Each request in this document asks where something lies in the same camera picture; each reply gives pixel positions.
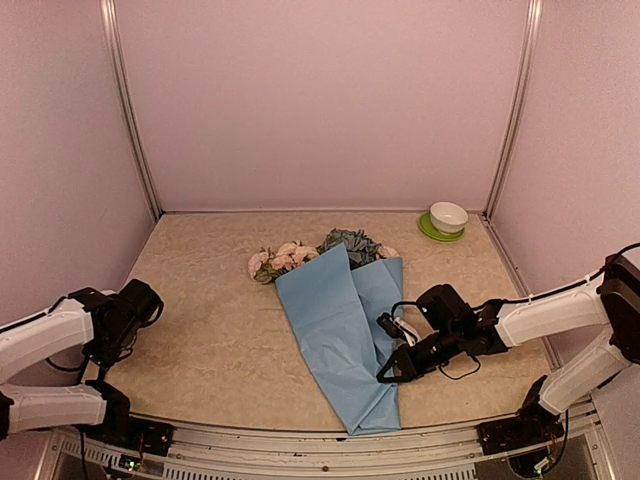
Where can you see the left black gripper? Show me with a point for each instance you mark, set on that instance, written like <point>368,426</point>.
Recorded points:
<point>100,356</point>

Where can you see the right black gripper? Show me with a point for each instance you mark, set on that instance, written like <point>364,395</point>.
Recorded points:
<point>405,377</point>

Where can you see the blue wrapping paper sheet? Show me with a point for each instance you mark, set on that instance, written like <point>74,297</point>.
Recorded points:
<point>333,312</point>

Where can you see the blue fake hydrangea flower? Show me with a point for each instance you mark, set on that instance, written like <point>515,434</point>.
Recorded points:
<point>361,249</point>

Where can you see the small pink rose stem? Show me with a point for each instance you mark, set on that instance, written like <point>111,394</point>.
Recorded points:
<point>260,268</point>

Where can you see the pink fake rose stem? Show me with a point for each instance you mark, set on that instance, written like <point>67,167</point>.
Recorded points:
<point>292,255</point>

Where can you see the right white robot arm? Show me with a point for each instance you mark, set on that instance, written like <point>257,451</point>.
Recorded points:
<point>608,298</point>

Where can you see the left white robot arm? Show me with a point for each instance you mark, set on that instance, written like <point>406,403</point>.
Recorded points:
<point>37,338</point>

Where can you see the white ceramic bowl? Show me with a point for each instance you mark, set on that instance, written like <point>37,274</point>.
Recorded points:
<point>448,217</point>

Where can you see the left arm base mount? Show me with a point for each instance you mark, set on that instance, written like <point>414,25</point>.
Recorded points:
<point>135,435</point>

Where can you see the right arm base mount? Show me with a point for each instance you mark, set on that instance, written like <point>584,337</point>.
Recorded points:
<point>531,425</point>

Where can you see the aluminium front frame rail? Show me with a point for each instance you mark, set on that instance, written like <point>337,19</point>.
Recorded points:
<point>449,451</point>

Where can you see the left aluminium corner post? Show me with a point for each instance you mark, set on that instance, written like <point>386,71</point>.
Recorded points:
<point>114,43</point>

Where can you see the aluminium corner post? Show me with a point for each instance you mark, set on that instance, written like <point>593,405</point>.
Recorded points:
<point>516,111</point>
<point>114,43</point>

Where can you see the right aluminium corner post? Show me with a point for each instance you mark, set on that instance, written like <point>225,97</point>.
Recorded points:
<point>516,111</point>

